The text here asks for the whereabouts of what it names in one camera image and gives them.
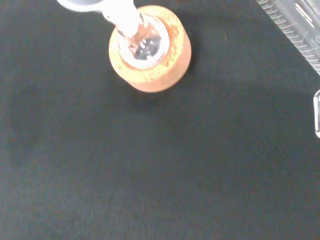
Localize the clear plastic funnel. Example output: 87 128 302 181
56 0 141 38

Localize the brown cork ring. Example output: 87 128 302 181
108 5 193 94

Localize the black bench cloth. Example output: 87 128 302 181
0 0 320 240

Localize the round-bottom glass flask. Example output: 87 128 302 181
115 11 173 69

